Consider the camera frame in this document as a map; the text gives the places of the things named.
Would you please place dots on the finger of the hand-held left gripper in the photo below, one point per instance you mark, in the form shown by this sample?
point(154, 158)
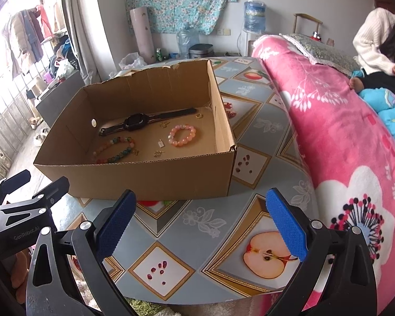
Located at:
point(49, 192)
point(10, 182)

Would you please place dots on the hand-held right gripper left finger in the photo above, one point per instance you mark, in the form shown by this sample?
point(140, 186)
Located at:
point(115, 227)

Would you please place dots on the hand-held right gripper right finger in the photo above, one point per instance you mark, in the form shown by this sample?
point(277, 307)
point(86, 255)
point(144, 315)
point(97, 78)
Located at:
point(287, 225)

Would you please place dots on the brown cardboard box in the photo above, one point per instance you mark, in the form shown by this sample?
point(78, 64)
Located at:
point(135, 179)

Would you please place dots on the gold earring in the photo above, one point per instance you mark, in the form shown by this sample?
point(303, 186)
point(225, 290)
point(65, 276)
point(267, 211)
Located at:
point(158, 153)

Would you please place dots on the silver rectangular charm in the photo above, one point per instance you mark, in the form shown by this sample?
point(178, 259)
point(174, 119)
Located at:
point(160, 143)

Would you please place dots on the dark butterfly hair clip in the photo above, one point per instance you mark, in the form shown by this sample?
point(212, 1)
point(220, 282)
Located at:
point(164, 124)

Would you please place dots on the person's left hand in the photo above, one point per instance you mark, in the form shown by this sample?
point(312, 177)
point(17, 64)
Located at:
point(19, 270)

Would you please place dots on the metal balcony railing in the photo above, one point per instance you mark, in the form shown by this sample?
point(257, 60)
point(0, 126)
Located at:
point(3, 121)

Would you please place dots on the fruit printed tablecloth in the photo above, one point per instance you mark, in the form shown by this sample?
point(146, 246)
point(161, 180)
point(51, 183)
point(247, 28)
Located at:
point(191, 237)

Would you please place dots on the grey board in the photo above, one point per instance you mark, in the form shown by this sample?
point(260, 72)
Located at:
point(59, 92)

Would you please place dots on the pink floral blanket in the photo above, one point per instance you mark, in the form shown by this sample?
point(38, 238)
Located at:
point(332, 131)

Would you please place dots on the black wrist watch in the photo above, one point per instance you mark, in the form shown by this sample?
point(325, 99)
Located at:
point(135, 121)

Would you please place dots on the pile of clothes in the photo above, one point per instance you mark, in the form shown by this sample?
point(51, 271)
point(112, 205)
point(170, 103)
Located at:
point(62, 59)

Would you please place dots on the hanging clothes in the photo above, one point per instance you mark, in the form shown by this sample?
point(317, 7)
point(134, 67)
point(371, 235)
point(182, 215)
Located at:
point(19, 39)

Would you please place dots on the white plastic bag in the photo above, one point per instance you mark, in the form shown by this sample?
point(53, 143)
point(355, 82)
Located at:
point(131, 61)

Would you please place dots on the blue quilt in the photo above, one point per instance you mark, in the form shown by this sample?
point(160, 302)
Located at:
point(388, 105)

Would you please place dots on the pale curtain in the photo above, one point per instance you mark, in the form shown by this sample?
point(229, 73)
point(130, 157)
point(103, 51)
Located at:
point(85, 29)

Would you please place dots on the green drink can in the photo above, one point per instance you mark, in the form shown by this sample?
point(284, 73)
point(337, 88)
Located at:
point(158, 55)

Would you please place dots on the grey floral pillow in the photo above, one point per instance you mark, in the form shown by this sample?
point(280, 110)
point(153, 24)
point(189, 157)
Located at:
point(322, 52)

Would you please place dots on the pale pink rolled mat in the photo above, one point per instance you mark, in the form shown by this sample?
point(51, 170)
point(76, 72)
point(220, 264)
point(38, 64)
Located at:
point(141, 33)

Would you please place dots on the white water dispenser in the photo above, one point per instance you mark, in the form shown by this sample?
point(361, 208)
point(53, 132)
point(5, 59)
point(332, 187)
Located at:
point(250, 44)

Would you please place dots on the grey rice cooker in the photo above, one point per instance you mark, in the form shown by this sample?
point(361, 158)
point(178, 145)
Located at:
point(200, 52)

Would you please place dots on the clear empty water bottle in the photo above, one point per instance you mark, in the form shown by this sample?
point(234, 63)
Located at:
point(185, 41)

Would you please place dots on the wooden chair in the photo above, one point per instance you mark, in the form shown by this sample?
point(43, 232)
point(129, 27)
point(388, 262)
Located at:
point(307, 16)

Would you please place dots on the blue water dispenser bottle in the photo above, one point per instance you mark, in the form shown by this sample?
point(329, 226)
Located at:
point(254, 16)

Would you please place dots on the white wall socket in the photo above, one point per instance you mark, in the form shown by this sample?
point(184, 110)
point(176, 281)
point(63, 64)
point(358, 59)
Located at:
point(223, 32)

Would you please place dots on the teal floral wall cloth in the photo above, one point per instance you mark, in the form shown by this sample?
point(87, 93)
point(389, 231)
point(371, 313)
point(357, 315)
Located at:
point(184, 3)

